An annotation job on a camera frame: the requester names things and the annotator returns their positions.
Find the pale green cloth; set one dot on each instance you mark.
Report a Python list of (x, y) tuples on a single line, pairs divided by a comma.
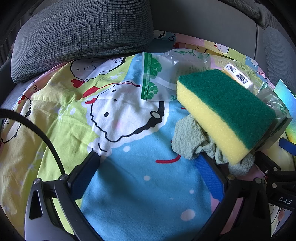
[(187, 139)]

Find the yellow green sponge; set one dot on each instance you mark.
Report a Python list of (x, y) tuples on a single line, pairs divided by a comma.
[(222, 111)]

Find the grey sofa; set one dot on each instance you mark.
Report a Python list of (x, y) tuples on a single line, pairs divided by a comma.
[(196, 18)]

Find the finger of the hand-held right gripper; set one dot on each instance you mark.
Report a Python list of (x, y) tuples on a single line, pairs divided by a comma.
[(286, 145), (268, 162)]

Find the white orange tissue pack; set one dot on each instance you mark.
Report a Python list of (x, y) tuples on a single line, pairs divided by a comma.
[(238, 74)]

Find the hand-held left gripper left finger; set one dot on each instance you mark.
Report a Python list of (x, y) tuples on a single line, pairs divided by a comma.
[(79, 183)]

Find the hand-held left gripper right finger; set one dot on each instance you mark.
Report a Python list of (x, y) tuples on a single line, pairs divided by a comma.
[(208, 176)]

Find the green cardboard box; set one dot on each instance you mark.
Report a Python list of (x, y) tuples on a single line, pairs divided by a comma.
[(286, 97)]

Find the cartoon printed blanket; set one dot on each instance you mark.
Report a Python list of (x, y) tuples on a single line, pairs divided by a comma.
[(138, 185)]

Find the grey waffle cushion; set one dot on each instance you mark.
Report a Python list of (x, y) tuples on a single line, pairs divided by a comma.
[(78, 34), (277, 46)]

